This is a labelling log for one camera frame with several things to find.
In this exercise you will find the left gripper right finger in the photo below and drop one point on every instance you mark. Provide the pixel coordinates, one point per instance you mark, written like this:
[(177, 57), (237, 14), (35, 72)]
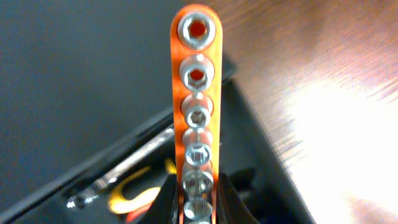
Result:
[(230, 209)]

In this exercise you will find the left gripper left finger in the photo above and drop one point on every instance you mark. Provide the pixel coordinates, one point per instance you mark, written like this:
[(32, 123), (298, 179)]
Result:
[(164, 209)]

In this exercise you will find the red small cutting pliers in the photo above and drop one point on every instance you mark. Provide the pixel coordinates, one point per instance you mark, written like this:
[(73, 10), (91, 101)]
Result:
[(135, 214)]

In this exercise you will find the black gift box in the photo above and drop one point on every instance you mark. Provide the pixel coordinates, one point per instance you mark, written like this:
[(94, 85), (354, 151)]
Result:
[(83, 85)]

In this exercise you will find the yellow black stubby screwdriver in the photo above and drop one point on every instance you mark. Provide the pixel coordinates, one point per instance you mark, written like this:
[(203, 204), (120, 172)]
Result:
[(140, 188)]

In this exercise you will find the chrome blue ratchet wrench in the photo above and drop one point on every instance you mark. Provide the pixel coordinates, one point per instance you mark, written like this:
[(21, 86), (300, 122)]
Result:
[(90, 193)]

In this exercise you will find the orange socket bit holder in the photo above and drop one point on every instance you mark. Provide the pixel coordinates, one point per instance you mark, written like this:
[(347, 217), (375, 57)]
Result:
[(196, 47)]

